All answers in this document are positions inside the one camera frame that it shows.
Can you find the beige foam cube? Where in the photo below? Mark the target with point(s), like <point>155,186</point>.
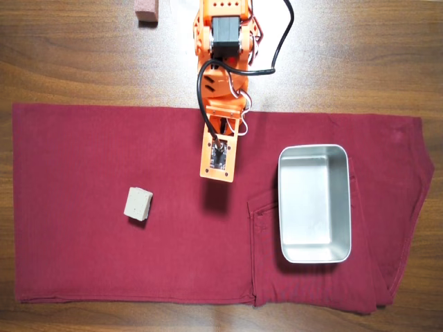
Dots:
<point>137,203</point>

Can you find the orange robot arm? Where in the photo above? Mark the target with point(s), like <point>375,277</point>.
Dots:
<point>221,74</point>

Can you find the reddish brown block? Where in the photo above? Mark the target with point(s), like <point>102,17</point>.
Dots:
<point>147,12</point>

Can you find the rectangular metal tray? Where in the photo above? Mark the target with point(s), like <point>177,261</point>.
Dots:
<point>313,207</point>

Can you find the dark red cloth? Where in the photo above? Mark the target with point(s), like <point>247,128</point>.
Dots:
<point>138,249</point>

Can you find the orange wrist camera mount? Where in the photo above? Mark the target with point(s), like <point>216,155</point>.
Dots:
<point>216,174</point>

